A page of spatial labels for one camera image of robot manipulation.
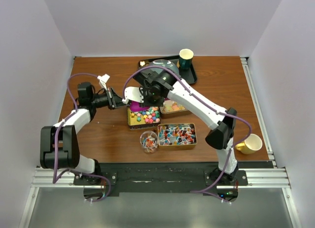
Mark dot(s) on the purple plastic scoop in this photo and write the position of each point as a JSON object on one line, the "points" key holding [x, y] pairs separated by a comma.
{"points": [[136, 107]]}

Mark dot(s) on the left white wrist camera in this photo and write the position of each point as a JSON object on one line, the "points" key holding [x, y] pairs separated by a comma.
{"points": [[102, 80]]}

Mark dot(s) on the blue ceramic plate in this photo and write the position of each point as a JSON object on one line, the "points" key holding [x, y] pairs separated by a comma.
{"points": [[165, 63]]}

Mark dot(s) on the aluminium frame rail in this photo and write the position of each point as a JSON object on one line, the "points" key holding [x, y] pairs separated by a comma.
{"points": [[265, 202]]}

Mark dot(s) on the tin of gummy candies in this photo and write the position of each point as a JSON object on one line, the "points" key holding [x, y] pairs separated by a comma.
{"points": [[173, 109]]}

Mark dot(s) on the yellow mug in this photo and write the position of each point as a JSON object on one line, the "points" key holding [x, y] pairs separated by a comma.
{"points": [[250, 145]]}

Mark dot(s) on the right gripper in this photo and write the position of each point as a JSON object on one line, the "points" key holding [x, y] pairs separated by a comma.
{"points": [[160, 103]]}

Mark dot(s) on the black serving tray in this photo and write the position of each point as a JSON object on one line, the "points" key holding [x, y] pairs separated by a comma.
{"points": [[189, 75]]}

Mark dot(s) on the tin of lollipops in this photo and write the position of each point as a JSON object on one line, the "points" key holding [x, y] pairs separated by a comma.
{"points": [[173, 137]]}

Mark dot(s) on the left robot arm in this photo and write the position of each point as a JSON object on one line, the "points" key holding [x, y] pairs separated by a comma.
{"points": [[59, 148]]}

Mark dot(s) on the dark green cup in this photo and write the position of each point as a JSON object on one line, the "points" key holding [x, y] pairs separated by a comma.
{"points": [[185, 59]]}

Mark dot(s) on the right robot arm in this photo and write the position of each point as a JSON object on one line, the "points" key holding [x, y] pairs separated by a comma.
{"points": [[221, 121]]}

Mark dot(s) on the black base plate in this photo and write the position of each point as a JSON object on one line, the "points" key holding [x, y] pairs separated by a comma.
{"points": [[167, 177]]}

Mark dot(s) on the gold tin of star candies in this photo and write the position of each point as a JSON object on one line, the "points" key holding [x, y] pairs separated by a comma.
{"points": [[148, 118]]}

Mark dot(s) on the clear glass jar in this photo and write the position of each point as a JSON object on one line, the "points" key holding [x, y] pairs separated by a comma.
{"points": [[149, 141]]}

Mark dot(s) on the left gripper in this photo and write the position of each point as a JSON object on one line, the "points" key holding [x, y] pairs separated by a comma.
{"points": [[117, 99]]}

